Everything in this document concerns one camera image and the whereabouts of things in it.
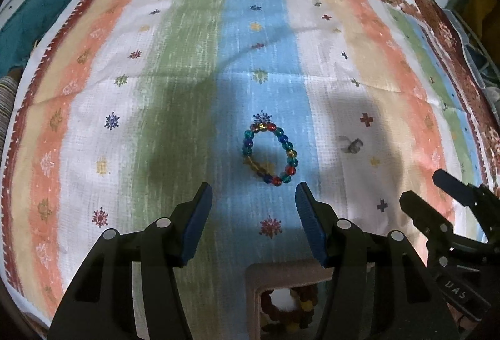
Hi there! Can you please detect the striped grey pillow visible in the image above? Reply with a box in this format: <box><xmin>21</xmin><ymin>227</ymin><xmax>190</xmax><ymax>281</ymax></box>
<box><xmin>0</xmin><ymin>76</ymin><xmax>19</xmax><ymax>150</ymax></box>

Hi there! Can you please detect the jewelry box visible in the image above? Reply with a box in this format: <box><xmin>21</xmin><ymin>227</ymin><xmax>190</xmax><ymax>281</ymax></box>
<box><xmin>245</xmin><ymin>260</ymin><xmax>332</xmax><ymax>339</ymax></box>

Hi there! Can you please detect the striped colourful woven cloth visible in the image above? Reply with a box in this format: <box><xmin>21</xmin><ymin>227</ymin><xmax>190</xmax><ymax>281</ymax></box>
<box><xmin>2</xmin><ymin>0</ymin><xmax>484</xmax><ymax>338</ymax></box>

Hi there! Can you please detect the teal blanket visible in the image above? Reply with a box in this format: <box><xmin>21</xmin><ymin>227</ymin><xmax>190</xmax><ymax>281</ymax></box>
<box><xmin>1</xmin><ymin>0</ymin><xmax>72</xmax><ymax>76</ymax></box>

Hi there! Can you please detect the yellow and dark bead bracelet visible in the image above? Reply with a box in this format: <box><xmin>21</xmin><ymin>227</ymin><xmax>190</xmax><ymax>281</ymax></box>
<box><xmin>260</xmin><ymin>286</ymin><xmax>320</xmax><ymax>327</ymax></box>

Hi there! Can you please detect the multicolour glass bead bracelet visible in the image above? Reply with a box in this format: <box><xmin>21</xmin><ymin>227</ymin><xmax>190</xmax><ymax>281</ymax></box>
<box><xmin>241</xmin><ymin>122</ymin><xmax>300</xmax><ymax>187</ymax></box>

